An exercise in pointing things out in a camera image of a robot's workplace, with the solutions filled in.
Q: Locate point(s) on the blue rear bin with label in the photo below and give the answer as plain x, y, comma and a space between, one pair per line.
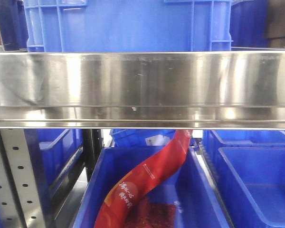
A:
141, 137

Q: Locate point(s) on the blue left lower bin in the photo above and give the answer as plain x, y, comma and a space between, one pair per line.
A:
57, 146

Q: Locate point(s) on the blue centre lower bin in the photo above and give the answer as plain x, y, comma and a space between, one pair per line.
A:
188, 189

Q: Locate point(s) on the blue right lower bin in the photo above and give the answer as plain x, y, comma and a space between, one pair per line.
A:
248, 167

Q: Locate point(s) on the large blue upper bin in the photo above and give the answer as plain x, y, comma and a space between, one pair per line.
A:
128, 25

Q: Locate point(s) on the dark blue upper right bin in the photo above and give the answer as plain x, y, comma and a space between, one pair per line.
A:
248, 22

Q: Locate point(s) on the dark blue bin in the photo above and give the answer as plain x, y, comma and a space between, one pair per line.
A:
13, 27
248, 22

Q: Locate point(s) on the dark blue upper left bin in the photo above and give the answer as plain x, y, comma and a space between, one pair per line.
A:
13, 27

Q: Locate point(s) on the stainless steel shelf beam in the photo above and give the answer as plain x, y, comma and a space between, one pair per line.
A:
180, 90

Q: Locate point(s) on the red printed snack bag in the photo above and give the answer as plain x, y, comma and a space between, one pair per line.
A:
143, 178

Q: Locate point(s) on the perforated steel rack upright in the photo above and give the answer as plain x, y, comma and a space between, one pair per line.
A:
20, 182

